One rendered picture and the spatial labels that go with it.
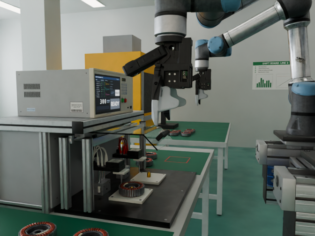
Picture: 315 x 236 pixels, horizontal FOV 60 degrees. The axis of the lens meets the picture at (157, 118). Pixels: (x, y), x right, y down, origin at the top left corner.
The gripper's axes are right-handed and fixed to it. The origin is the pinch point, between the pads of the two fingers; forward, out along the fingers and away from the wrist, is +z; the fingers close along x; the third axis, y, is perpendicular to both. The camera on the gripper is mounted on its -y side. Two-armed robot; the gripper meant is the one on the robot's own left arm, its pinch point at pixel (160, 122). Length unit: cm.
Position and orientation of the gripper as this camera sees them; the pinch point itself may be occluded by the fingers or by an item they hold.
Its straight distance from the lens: 66.2
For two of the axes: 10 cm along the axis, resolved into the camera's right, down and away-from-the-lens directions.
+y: 9.7, 0.3, -2.3
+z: -0.1, 10.0, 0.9
